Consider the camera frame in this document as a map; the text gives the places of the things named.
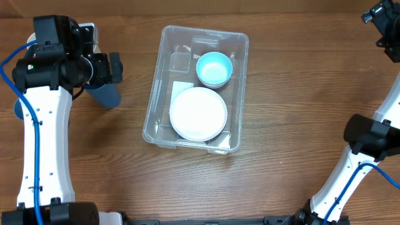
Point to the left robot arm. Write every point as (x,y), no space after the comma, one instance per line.
(62,60)

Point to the blue plastic cup upper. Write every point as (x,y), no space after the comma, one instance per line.
(107,95)

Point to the blue plastic cup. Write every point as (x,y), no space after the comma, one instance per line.
(18,110)
(107,95)

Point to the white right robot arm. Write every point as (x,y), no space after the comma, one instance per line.
(369,141)

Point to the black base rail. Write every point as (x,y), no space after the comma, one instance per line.
(268,220)

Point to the grey green bowl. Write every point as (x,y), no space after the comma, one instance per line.
(214,84)

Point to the cream plastic cup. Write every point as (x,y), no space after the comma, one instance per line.
(96,48)
(31,38)

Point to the clear plastic storage bin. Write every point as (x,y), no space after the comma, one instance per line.
(179,50)

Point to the pink plate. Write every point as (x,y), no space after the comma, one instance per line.
(198,114)

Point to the white label in bin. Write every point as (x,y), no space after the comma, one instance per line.
(179,90)

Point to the cream plastic cup right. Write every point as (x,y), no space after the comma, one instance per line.
(96,48)

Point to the cream plastic cup left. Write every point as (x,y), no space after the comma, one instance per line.
(31,38)

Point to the blue plastic cup lower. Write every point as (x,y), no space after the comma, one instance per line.
(18,110)

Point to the light blue bowl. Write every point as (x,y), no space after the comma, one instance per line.
(214,66)

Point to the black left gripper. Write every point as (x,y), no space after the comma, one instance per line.
(115,67)

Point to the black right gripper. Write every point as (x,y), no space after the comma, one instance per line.
(383,20)

